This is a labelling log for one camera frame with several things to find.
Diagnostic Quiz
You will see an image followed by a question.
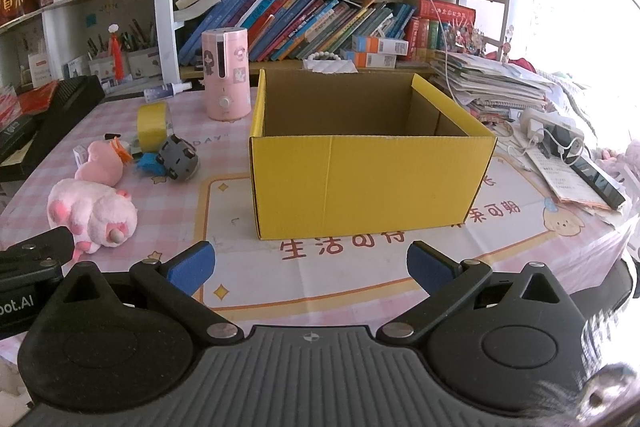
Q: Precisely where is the thick red book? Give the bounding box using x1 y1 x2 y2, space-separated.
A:
416 0 476 20

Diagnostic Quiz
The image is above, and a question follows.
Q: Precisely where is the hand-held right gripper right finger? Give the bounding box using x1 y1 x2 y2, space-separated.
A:
375 241 585 344

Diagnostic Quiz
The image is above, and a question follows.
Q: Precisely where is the pink printed tablecloth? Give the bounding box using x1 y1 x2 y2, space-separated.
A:
0 72 640 360

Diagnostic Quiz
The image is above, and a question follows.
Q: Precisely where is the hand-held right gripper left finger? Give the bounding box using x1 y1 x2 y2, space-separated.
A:
54 241 246 346

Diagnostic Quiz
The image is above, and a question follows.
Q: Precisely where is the yellow tape roll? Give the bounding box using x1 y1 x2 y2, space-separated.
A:
137 102 174 152

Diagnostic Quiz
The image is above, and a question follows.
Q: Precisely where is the black case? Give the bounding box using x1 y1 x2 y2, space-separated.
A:
0 74 106 184

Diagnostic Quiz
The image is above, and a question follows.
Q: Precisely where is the red tassel ornament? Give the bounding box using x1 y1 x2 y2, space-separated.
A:
108 24 124 80

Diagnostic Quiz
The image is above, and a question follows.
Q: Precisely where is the grey gear toy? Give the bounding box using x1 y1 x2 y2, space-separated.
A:
156 134 201 182

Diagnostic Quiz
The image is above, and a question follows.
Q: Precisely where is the large pink plush toy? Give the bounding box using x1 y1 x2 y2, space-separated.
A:
47 178 138 255

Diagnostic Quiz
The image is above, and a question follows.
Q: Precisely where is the pink humidifier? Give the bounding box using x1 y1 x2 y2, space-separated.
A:
201 28 252 121

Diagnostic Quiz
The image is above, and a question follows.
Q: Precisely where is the long black device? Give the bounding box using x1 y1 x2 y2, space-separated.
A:
570 154 629 210

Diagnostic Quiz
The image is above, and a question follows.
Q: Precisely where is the small blue toy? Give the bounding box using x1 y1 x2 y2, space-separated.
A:
136 152 166 176

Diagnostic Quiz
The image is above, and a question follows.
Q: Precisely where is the small pink plush toy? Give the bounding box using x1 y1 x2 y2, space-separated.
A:
75 136 134 188

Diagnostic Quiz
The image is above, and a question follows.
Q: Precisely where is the row of slanted books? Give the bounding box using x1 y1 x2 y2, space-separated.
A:
177 0 416 65

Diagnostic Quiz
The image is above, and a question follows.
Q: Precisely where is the orange and white box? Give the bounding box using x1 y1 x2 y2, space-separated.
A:
345 51 396 68
352 36 409 56

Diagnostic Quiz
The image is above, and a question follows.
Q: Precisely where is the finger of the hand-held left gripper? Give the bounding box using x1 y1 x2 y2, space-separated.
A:
0 227 77 277

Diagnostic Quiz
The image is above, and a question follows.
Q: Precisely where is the grey desk pen holder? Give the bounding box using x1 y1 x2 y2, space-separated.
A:
125 47 162 80

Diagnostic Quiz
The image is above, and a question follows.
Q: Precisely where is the stack of notebooks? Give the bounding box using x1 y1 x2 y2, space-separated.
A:
432 49 557 118

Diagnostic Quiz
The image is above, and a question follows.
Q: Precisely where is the yellow cardboard box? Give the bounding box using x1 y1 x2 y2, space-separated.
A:
249 68 498 241

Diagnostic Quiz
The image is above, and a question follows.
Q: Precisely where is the dark round seat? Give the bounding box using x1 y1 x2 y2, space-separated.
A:
565 257 640 348

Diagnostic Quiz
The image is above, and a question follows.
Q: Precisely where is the white quilted purse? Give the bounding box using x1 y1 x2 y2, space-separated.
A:
302 51 359 74

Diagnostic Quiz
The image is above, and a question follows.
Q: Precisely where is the printed paper sheet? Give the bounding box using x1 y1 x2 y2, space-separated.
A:
525 147 626 214

